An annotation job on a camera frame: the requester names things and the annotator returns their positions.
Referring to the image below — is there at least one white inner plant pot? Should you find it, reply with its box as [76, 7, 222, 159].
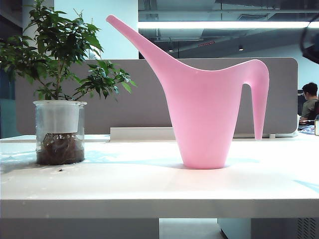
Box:
[36, 101, 81, 132]

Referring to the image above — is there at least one grey desk divider panel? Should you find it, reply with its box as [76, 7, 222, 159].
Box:
[15, 57, 299, 136]

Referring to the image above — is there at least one seated person in green shirt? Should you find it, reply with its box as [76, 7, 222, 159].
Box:
[300, 82, 319, 122]

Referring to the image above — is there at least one white desk cable tray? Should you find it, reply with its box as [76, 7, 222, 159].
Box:
[110, 126, 178, 143]

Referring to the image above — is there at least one pink plastic watering can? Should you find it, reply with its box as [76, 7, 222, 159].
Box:
[106, 14, 271, 170]

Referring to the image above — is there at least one green leafy plant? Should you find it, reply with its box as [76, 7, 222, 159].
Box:
[0, 0, 138, 103]

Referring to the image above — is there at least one grey cabinet under table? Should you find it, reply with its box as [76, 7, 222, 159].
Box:
[217, 218, 319, 239]

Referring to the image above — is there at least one long ceiling strip light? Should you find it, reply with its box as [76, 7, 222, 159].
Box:
[138, 21, 312, 29]

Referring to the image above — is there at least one clear glass plant pot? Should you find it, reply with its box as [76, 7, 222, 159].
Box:
[33, 100, 88, 166]

